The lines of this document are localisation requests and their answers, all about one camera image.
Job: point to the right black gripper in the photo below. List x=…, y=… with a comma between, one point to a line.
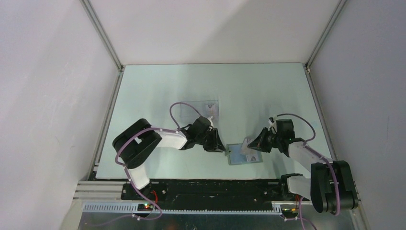
x=258, y=143

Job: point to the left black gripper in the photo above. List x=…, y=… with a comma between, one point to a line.
x=212, y=147

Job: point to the blue card wallet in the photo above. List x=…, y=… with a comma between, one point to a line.
x=235, y=155

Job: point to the clear acrylic card holder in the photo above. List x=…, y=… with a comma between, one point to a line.
x=189, y=114

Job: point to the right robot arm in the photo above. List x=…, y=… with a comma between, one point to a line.
x=330, y=187

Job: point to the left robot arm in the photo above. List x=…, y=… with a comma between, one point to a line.
x=134, y=145

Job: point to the stack of VIP cards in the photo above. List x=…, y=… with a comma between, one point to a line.
x=212, y=110

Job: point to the right controller board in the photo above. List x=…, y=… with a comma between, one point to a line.
x=290, y=214

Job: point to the controller board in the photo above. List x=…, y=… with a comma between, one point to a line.
x=147, y=207
x=290, y=214

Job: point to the left controller board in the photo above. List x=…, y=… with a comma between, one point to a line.
x=147, y=207

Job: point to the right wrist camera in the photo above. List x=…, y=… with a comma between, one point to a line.
x=272, y=123

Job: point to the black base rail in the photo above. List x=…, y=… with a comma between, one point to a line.
x=228, y=195

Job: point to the white slotted cable duct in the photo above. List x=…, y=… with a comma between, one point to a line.
x=134, y=208

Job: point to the left aluminium frame post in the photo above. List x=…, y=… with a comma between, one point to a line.
x=97, y=24

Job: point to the aluminium frame post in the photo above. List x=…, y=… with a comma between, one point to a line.
x=97, y=24
x=325, y=33

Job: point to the right aluminium frame post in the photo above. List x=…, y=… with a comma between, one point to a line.
x=325, y=33

